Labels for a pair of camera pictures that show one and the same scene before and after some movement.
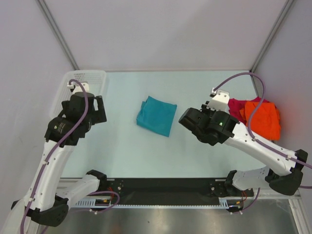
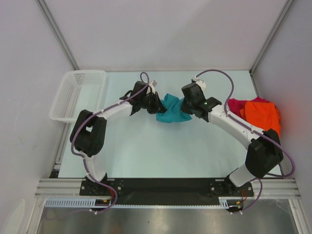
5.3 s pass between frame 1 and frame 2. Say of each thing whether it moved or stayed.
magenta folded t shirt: stayed
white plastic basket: stayed
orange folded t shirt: stayed
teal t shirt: moved
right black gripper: moved
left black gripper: moved
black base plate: stayed
